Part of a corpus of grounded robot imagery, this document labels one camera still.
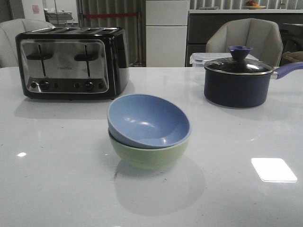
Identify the clear plastic food container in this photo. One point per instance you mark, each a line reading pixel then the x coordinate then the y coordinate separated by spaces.
pixel 198 59

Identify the grey chair left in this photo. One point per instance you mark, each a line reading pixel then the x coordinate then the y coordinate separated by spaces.
pixel 8 32

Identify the black and steel toaster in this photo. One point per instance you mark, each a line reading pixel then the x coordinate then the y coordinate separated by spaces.
pixel 77 63

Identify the grey chair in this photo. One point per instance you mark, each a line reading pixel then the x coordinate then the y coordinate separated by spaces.
pixel 262 35
pixel 8 32

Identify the brown cushion at right edge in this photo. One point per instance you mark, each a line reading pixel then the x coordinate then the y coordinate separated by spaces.
pixel 290 57

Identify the fruit plate on counter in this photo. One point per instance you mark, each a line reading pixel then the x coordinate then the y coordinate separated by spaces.
pixel 252 4

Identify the blue bowl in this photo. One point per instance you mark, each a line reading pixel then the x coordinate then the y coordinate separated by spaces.
pixel 146 121

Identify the dark kitchen counter cabinet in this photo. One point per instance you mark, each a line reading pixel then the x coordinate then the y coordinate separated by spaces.
pixel 202 24

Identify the green bowl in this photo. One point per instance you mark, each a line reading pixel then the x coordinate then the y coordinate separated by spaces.
pixel 149 158

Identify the dark blue saucepan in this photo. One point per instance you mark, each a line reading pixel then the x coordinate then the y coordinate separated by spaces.
pixel 239 87

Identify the glass pot lid blue knob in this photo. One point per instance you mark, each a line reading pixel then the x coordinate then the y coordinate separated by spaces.
pixel 238 63

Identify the grey chair right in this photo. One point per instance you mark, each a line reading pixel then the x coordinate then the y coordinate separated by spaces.
pixel 262 35

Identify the white refrigerator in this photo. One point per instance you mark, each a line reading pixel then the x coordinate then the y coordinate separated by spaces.
pixel 166 32

